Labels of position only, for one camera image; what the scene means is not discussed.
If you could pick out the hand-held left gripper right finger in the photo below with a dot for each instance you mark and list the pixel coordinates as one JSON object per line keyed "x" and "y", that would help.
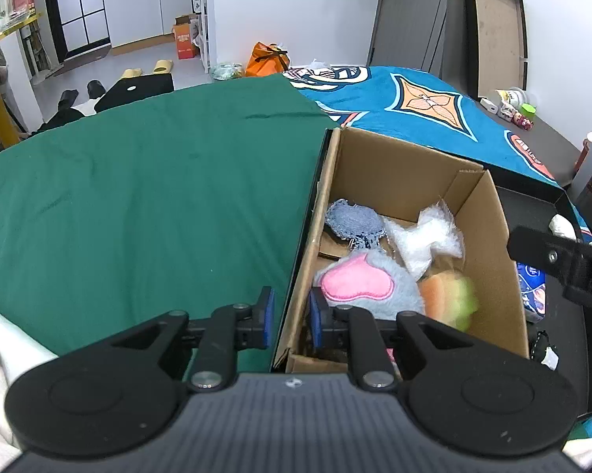
{"x": 317, "y": 318}

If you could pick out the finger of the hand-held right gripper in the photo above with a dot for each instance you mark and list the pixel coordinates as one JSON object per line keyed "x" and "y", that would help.
{"x": 579, "y": 266}

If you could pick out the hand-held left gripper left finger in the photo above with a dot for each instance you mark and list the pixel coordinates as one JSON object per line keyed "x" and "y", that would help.
{"x": 268, "y": 318}

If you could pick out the blue tissue pack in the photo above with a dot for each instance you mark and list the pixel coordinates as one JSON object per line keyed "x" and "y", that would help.
{"x": 532, "y": 290}

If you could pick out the grey mouse plush pink ears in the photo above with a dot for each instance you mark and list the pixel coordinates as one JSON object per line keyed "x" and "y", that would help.
{"x": 360, "y": 281}

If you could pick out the black shallow tray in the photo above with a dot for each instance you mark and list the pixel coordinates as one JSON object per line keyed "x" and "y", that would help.
{"x": 567, "y": 340}

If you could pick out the blue grey patterned cloth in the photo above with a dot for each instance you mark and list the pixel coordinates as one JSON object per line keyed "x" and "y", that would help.
{"x": 352, "y": 221}

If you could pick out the burger plush toy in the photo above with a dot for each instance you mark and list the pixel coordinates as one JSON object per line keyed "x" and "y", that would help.
{"x": 446, "y": 300}

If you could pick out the clear bag of white stuffing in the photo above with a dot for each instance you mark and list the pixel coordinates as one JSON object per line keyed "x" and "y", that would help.
{"x": 424, "y": 241}

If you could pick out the cardboard box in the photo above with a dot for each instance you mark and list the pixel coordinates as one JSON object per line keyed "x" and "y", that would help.
{"x": 399, "y": 172}

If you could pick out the small white soft lump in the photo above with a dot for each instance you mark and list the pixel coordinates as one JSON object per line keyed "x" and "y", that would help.
{"x": 562, "y": 226}

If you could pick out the red small figure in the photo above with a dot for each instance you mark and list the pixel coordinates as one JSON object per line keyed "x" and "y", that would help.
{"x": 522, "y": 121}

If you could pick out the green round cap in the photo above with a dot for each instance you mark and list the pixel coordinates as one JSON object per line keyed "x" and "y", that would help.
{"x": 528, "y": 112}

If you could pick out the green blanket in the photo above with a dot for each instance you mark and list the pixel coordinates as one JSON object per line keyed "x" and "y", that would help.
{"x": 153, "y": 192}

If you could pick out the white cube figure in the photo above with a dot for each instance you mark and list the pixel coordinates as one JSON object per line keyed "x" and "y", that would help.
{"x": 506, "y": 111}

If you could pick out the small items on bench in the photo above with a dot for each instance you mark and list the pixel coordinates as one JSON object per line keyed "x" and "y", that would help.
{"x": 512, "y": 96}

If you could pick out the white charger block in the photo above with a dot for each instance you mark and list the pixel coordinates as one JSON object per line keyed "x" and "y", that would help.
{"x": 488, "y": 104}

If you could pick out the blue patterned blanket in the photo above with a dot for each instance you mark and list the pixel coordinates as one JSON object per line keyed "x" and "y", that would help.
{"x": 375, "y": 98}

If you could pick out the black framed board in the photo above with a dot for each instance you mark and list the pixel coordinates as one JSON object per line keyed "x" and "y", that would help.
{"x": 495, "y": 34}

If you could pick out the greenish plastic bag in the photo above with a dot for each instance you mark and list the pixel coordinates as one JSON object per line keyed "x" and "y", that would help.
{"x": 227, "y": 71}

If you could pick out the white plastic bag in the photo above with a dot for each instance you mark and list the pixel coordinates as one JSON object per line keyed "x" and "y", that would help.
{"x": 318, "y": 64}

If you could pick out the orange bag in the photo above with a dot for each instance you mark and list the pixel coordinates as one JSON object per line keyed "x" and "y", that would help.
{"x": 266, "y": 59}

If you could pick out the black laptop bag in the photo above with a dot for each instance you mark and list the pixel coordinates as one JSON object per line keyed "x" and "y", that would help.
{"x": 136, "y": 91}

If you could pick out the grey leaning panel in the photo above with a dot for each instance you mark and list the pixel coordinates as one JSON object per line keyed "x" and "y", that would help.
{"x": 453, "y": 29}

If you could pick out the black and white clothes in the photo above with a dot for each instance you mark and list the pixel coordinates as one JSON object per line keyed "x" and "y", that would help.
{"x": 67, "y": 116}

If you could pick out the black slipper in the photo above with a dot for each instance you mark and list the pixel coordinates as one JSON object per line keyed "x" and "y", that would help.
{"x": 96, "y": 88}
{"x": 68, "y": 100}

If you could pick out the orange cardboard carton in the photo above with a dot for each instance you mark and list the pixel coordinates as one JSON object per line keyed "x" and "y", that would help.
{"x": 185, "y": 39}

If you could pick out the white narrow rack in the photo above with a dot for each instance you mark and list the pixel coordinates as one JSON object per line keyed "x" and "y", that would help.
{"x": 202, "y": 24}

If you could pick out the grey door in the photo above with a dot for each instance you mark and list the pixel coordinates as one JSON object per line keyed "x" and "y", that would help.
{"x": 409, "y": 15}

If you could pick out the white kitchen cabinet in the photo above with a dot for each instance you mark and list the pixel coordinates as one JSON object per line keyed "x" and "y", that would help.
{"x": 138, "y": 10}

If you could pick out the black framed sliding door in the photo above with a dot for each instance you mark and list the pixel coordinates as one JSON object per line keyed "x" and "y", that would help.
{"x": 79, "y": 10}

